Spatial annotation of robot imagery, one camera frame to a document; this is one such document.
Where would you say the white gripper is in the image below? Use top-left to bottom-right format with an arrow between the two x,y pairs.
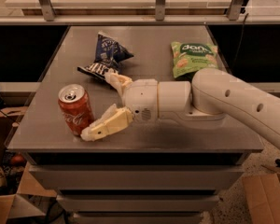
80,72 -> 158,141

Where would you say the red coke can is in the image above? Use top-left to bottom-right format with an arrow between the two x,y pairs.
58,84 -> 94,135

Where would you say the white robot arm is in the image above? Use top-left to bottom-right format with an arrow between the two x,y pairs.
81,68 -> 280,150

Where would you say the blue chip bag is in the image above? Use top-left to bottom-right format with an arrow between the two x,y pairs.
77,32 -> 133,81

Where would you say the grey drawer cabinet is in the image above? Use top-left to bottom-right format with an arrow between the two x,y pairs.
8,26 -> 263,224

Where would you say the green snack bag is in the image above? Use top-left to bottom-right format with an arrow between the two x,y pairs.
171,41 -> 217,78

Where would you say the cardboard box left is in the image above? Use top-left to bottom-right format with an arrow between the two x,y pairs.
0,106 -> 56,224

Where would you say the cardboard box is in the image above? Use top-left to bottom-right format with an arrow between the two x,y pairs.
0,106 -> 56,224
242,166 -> 280,224

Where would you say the cardboard box right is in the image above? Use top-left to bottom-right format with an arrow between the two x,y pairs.
242,166 -> 280,224

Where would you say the metal railing frame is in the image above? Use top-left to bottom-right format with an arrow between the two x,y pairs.
0,0 -> 280,25

